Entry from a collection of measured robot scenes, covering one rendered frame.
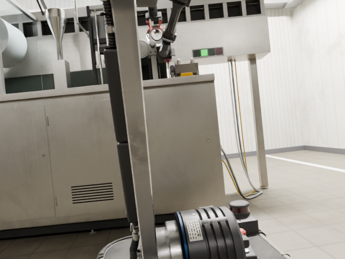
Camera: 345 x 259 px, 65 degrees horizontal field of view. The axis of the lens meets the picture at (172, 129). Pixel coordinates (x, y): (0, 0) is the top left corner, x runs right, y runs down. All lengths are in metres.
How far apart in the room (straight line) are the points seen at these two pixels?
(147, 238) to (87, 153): 1.20
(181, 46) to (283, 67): 3.08
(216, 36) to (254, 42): 0.31
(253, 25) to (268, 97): 2.61
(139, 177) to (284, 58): 4.81
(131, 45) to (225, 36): 2.01
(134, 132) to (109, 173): 1.27
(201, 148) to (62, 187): 0.86
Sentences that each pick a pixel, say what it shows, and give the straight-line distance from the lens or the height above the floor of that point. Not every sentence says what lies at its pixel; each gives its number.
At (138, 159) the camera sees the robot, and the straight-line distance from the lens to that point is 0.43.
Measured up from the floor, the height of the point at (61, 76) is 1.05.
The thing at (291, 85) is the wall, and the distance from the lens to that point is 5.14.
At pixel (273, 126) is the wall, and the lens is 4.92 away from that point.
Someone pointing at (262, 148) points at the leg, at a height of 0.35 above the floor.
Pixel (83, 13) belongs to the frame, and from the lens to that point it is 2.50.
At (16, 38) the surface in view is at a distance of 2.26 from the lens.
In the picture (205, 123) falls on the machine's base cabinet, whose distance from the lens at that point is 1.62.
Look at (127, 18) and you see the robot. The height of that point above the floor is 0.75.
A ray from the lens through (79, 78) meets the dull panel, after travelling 2.37.
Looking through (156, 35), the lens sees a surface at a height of 1.25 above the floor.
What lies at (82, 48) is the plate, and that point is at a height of 1.32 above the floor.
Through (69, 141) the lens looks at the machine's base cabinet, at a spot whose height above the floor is 0.59.
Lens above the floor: 0.61
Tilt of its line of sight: level
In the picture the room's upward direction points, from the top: 6 degrees counter-clockwise
